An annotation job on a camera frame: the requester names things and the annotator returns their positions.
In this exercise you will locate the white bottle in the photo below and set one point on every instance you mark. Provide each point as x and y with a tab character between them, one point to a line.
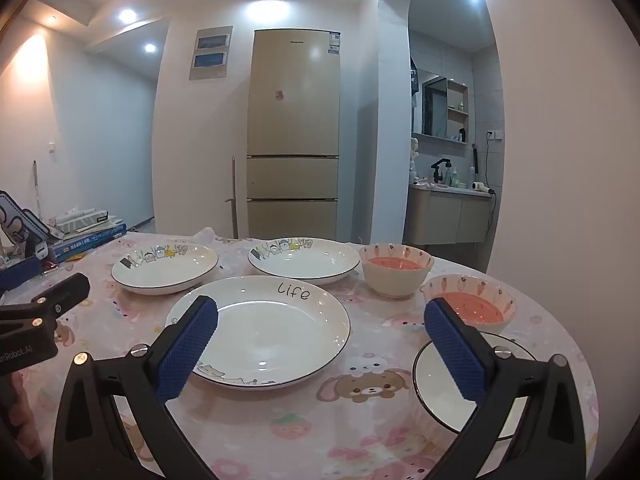
455	177

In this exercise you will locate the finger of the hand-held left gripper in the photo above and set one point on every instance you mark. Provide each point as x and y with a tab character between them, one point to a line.
70	287
20	272

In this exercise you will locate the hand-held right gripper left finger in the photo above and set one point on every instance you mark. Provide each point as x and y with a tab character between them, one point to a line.
185	350

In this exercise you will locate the black faucet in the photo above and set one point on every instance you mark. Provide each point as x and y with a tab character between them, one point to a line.
440	167

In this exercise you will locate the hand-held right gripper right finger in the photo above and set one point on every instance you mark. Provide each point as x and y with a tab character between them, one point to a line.
460	355

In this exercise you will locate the pink cartoon print tablecloth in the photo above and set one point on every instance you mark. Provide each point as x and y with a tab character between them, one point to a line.
300	425

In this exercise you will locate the white grey booklet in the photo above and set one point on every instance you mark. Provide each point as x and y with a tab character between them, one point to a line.
80	220

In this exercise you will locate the pink carrot print bowl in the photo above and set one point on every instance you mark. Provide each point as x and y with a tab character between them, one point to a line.
480	307
395	280

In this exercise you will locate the dark hanging towel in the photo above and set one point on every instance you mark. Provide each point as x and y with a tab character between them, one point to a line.
413	77

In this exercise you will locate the mirror wall cabinet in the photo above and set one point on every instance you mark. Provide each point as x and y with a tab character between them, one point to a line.
435	105

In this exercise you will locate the beige three door refrigerator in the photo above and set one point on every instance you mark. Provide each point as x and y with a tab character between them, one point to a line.
295	125

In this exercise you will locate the white blue label sticker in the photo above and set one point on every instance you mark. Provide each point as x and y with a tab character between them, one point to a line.
334	42

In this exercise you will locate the white doll figurine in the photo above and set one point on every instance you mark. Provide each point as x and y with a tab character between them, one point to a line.
415	157

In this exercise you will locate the blue white printed bag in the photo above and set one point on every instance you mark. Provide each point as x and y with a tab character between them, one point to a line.
22	220

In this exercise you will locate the grey electrical panel box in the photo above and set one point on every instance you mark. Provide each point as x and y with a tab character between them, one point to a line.
211	52

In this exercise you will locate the recessed ceiling light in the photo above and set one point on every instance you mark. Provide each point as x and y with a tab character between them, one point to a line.
150	47
127	15

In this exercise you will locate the white plate cartoon print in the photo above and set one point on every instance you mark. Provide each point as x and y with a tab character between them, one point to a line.
300	267
165	272

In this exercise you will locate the beige vanity cabinet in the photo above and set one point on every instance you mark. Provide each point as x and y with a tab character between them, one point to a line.
445	215

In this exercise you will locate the white hair dryer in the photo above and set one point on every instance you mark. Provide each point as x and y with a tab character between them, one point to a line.
481	187

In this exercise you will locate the black hair straightener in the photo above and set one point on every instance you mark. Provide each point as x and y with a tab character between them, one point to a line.
474	157

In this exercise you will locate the white wall socket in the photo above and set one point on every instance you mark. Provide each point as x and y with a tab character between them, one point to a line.
493	134

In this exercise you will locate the white ribbed bowl black rim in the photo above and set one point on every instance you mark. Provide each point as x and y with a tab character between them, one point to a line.
435	385

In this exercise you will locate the blue book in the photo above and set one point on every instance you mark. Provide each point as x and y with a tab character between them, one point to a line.
90	245

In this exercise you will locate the white plate black lettering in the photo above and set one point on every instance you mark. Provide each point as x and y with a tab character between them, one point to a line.
280	330

